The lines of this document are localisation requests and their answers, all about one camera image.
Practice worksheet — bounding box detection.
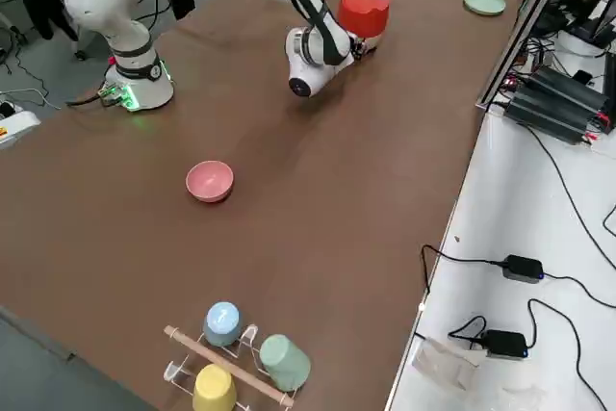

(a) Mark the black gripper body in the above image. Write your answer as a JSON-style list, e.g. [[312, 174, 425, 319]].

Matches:
[[346, 33, 375, 62]]

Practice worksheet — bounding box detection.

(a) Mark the orange rice cooker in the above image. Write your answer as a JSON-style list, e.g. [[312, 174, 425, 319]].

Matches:
[[336, 0, 392, 52]]

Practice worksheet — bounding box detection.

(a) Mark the mint green round plate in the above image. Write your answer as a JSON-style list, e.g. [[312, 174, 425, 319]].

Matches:
[[463, 0, 507, 17]]

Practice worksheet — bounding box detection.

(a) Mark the black finned power supply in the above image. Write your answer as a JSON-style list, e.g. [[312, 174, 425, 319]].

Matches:
[[526, 66, 616, 114], [502, 86, 615, 145]]

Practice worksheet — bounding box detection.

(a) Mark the pink bowl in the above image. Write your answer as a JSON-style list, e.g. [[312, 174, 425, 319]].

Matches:
[[186, 161, 235, 204]]

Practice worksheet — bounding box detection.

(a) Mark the black power adapter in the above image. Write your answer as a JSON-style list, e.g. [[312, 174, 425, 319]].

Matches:
[[480, 329, 528, 359], [502, 254, 545, 282]]

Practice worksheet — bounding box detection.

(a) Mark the blue cup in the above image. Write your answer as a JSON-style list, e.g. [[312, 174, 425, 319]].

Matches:
[[202, 302, 243, 347]]

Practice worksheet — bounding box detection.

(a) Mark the green cup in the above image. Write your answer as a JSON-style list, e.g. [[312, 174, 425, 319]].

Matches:
[[259, 333, 312, 392]]

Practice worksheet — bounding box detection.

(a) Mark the clear plastic bag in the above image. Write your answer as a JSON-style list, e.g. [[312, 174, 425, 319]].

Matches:
[[413, 338, 487, 391]]

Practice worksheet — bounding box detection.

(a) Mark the wooden rod cup rack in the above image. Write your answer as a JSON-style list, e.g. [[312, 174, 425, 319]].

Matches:
[[162, 323, 295, 408]]

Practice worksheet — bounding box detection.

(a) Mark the white control box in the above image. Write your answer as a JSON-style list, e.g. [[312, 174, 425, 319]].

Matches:
[[0, 110, 42, 150]]

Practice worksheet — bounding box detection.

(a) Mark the yellow cup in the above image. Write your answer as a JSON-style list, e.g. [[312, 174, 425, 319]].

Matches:
[[192, 363, 238, 411]]

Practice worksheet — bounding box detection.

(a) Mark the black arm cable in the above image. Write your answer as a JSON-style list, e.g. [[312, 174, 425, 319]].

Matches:
[[273, 0, 355, 65]]

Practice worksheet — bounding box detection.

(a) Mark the aluminium frame post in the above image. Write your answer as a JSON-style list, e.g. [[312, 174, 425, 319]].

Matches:
[[475, 0, 578, 112]]

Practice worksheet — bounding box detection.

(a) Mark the black adapter cable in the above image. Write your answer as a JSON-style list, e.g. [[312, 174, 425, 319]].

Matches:
[[421, 243, 506, 295]]

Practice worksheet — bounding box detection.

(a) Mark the black power supply cable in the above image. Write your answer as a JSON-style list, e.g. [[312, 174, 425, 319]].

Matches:
[[522, 124, 616, 270]]

